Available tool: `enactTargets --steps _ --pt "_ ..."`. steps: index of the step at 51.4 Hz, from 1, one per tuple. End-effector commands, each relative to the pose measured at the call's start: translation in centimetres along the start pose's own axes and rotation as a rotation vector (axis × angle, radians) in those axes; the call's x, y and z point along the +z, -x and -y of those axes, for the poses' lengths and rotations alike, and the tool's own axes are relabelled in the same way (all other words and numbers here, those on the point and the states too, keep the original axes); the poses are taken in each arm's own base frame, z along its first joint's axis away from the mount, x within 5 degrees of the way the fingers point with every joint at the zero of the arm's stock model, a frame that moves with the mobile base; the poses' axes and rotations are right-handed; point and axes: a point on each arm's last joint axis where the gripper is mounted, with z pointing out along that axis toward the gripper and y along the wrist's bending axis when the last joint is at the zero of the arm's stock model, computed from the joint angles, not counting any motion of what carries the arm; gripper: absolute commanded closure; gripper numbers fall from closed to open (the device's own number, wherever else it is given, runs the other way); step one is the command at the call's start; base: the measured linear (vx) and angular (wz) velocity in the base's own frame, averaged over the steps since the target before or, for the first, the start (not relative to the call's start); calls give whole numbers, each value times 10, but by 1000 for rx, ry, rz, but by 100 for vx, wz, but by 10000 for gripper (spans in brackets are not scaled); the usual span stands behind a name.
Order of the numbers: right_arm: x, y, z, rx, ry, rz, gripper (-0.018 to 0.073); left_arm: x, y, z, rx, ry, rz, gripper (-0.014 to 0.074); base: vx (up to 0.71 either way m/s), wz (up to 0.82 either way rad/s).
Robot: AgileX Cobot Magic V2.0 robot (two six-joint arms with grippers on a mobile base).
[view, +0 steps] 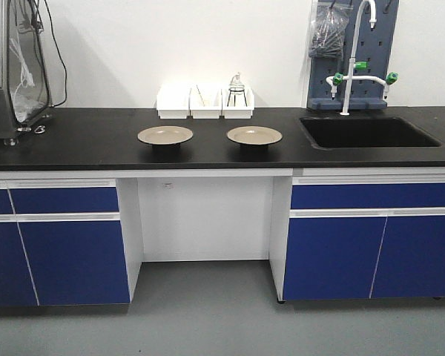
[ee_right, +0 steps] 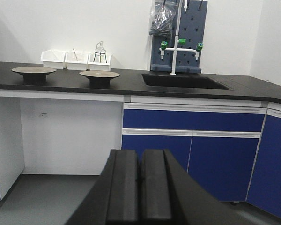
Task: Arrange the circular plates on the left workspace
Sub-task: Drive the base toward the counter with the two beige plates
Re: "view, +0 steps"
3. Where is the beige round plate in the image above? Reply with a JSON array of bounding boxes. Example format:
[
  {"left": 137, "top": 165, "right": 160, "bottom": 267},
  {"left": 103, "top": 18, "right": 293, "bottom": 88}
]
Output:
[
  {"left": 226, "top": 126, "right": 283, "bottom": 149},
  {"left": 137, "top": 125, "right": 194, "bottom": 148}
]

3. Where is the left blue cabinet unit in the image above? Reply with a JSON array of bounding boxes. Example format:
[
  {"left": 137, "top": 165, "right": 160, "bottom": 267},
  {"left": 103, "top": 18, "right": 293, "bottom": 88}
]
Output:
[{"left": 0, "top": 179, "right": 131, "bottom": 307}]

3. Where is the plastic bag of pegs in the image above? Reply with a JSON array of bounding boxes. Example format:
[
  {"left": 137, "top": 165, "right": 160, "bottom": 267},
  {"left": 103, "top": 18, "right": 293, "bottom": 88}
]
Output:
[{"left": 309, "top": 1, "right": 353, "bottom": 59}]

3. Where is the right blue cabinet unit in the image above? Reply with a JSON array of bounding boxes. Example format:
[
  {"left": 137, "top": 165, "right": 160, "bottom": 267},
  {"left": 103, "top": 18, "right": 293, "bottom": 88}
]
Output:
[{"left": 278, "top": 178, "right": 445, "bottom": 300}]

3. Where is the black power cable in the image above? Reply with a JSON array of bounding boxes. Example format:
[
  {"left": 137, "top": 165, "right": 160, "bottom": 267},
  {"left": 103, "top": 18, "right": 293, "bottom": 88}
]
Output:
[{"left": 29, "top": 0, "right": 68, "bottom": 108}]

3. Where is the black lab sink basin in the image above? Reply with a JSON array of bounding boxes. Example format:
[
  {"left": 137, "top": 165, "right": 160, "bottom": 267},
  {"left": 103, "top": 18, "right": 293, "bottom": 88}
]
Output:
[{"left": 300, "top": 117, "right": 442, "bottom": 149}]

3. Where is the black wire tripod stand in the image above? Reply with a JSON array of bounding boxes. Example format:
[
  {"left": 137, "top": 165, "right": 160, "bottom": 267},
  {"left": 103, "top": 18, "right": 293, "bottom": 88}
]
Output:
[{"left": 226, "top": 88, "right": 247, "bottom": 108}]

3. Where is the glass alcohol lamp flask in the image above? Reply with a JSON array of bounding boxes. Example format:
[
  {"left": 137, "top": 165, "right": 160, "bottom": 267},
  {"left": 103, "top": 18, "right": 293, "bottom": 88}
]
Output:
[{"left": 228, "top": 72, "right": 245, "bottom": 93}]

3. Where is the silver lab machine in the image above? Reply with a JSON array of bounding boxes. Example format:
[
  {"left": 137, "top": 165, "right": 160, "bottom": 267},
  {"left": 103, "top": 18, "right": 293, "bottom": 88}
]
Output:
[{"left": 0, "top": 0, "right": 51, "bottom": 145}]

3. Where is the left white storage bin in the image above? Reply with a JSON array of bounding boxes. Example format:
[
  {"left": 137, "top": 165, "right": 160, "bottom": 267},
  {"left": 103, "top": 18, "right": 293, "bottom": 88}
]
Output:
[{"left": 156, "top": 85, "right": 191, "bottom": 119}]

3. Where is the white storage bin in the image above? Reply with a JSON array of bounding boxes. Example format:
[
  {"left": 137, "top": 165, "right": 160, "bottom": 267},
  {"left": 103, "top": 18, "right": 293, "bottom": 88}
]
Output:
[
  {"left": 156, "top": 85, "right": 191, "bottom": 119},
  {"left": 190, "top": 85, "right": 222, "bottom": 119},
  {"left": 222, "top": 87, "right": 255, "bottom": 119}
]

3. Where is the middle white storage bin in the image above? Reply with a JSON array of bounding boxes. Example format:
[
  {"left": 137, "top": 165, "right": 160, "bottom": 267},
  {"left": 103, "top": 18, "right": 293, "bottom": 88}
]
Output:
[{"left": 190, "top": 85, "right": 222, "bottom": 119}]

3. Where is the white gooseneck lab faucet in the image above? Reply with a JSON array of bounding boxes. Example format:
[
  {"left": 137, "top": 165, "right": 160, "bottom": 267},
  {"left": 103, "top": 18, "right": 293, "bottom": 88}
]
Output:
[{"left": 326, "top": 0, "right": 398, "bottom": 116}]

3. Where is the blue-grey pegboard drying rack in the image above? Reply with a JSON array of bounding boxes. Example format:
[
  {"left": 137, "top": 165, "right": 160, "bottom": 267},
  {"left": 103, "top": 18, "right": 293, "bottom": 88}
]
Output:
[{"left": 307, "top": 1, "right": 399, "bottom": 111}]

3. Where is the blue cabinet unit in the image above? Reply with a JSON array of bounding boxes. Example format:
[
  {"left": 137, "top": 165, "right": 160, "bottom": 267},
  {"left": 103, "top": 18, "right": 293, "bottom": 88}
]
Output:
[
  {"left": 0, "top": 179, "right": 131, "bottom": 307},
  {"left": 278, "top": 178, "right": 445, "bottom": 300}
]

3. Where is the right white storage bin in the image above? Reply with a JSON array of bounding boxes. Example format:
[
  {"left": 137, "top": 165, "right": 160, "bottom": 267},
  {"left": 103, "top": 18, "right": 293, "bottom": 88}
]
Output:
[{"left": 222, "top": 87, "right": 255, "bottom": 119}]

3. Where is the red glass stirring rod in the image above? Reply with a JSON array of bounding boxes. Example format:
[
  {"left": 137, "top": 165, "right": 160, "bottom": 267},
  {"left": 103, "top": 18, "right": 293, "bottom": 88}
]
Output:
[{"left": 196, "top": 85, "right": 205, "bottom": 107}]

